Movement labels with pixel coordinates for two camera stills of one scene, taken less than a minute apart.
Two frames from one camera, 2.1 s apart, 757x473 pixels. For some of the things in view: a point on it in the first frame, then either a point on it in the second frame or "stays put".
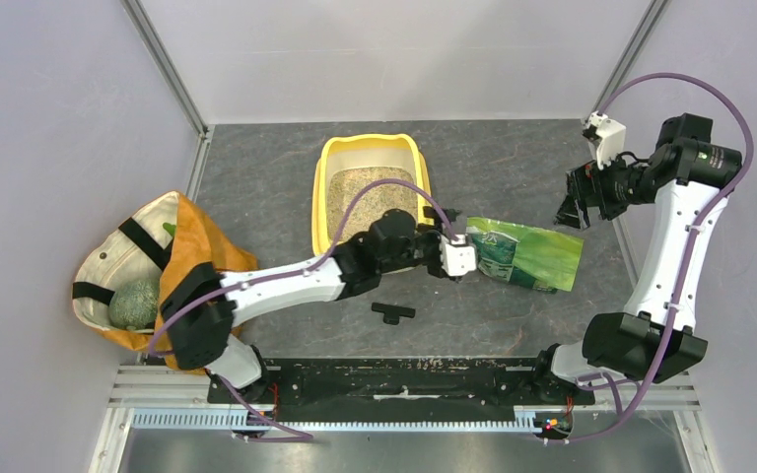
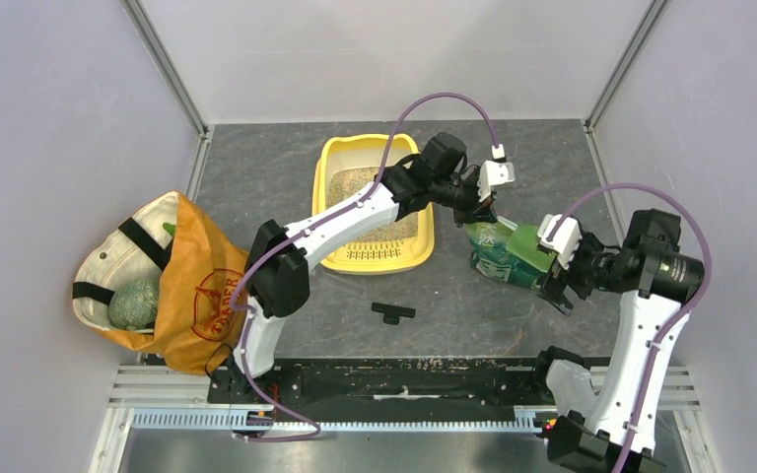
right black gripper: [588, 183] → [553, 284]
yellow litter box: [350, 163] stays put
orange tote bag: [158, 238] stays put
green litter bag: [541, 260] stays put
